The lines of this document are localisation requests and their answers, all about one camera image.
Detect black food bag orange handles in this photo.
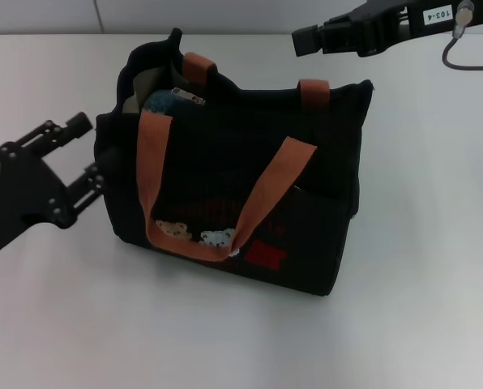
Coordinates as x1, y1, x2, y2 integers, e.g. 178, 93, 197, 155
93, 27, 375, 299

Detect blue knitted cloth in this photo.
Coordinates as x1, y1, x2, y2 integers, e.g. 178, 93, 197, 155
142, 89, 194, 118

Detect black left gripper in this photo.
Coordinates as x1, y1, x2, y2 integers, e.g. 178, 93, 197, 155
0, 113, 107, 276

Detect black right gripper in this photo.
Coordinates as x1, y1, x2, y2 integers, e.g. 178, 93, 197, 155
292, 0, 483, 58

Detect right gripper connector cable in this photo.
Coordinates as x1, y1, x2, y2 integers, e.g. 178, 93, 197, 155
442, 0, 483, 74

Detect silver zipper pull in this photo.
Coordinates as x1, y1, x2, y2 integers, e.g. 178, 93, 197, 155
171, 87, 207, 107

